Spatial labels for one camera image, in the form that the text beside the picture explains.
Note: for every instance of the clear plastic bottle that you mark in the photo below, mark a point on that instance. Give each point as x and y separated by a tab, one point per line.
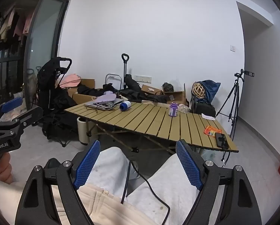
184	109

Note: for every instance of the blue white bottle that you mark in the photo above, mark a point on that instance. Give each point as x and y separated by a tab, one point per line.
124	106

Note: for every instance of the pink cloth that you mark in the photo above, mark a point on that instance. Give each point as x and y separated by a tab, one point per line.
69	80

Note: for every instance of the white bin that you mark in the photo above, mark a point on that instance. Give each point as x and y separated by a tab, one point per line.
82	131

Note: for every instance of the person's leg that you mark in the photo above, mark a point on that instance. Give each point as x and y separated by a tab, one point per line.
111	168
168	182

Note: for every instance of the woven rattan ball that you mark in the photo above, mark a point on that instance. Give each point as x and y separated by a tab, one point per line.
198	90

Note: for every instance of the camouflage cloth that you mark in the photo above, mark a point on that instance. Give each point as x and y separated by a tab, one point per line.
167	86

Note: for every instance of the white paper napkin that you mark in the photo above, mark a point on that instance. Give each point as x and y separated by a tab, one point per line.
208	116

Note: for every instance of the grey laptop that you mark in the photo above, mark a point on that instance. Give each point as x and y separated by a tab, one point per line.
117	102

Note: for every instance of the lilac cloth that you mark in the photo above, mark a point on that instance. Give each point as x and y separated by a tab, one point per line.
106	97

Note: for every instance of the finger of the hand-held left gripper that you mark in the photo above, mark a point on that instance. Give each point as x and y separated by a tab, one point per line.
32	114
12	104

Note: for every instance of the white wall switch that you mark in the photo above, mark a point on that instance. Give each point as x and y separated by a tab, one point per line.
232	48

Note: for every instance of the khaki slatted folding table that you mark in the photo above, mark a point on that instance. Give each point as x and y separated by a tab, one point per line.
149	120

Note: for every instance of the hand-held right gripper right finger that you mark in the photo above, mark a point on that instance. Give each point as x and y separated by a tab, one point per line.
189	166

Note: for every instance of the row of hanging clothes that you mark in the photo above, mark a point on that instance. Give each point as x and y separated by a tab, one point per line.
13	24

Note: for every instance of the cream sweater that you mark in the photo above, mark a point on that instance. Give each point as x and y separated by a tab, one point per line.
100	204

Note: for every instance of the purple bottle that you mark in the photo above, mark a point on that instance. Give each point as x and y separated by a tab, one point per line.
173	110

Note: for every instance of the person's left forearm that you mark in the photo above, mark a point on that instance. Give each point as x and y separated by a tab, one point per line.
6	196

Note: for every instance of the sliding glass door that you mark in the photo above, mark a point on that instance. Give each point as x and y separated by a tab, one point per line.
48	35

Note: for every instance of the grey folding frame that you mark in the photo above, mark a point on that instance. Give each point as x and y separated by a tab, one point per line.
113	75

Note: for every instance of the orange snack packet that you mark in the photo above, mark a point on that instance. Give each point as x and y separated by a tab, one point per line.
212	130

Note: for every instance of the black bag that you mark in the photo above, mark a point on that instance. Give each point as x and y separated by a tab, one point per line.
205	110

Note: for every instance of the black smartphone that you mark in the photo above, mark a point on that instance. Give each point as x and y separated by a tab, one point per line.
221	140

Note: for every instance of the black tripod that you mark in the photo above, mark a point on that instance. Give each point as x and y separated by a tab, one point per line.
234	98

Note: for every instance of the person's right leg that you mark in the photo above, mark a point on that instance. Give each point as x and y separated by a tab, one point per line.
168	182

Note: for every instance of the black folding chair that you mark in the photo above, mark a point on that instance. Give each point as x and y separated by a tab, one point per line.
60	126

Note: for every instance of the person's left hand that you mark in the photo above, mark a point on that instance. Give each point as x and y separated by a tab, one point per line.
3	168

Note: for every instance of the pile of black clothing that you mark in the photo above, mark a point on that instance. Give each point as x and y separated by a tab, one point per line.
135	91

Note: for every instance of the person's left leg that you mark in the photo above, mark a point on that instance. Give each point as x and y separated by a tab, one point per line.
111	168

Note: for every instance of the black stroller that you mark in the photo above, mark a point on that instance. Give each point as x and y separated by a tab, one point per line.
49	82

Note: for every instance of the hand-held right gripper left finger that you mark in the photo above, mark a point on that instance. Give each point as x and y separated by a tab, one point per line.
87	166

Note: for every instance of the blue backpack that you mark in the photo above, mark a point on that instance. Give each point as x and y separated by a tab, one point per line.
211	89

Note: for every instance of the white wall outlet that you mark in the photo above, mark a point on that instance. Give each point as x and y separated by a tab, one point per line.
143	79

